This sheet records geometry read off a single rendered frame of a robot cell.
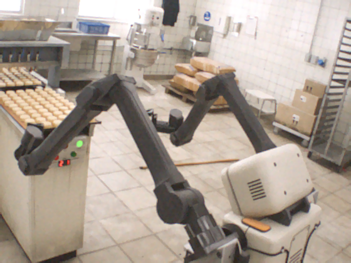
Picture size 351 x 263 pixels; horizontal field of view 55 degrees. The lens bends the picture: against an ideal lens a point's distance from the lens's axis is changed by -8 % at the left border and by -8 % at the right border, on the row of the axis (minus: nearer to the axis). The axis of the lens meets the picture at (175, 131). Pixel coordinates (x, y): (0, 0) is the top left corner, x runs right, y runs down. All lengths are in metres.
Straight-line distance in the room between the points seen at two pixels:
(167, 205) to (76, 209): 1.28
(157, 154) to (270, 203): 0.29
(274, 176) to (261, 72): 5.22
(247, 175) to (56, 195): 1.27
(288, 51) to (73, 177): 4.41
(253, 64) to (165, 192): 5.39
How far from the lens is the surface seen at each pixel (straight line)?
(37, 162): 1.20
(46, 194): 1.92
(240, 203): 0.91
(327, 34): 5.43
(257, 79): 6.08
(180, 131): 1.58
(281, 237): 0.87
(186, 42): 6.79
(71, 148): 1.82
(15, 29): 2.35
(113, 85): 0.96
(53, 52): 2.52
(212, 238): 0.82
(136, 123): 0.91
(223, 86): 1.27
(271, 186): 0.85
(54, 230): 2.08
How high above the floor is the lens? 1.57
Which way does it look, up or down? 20 degrees down
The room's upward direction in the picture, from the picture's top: 11 degrees clockwise
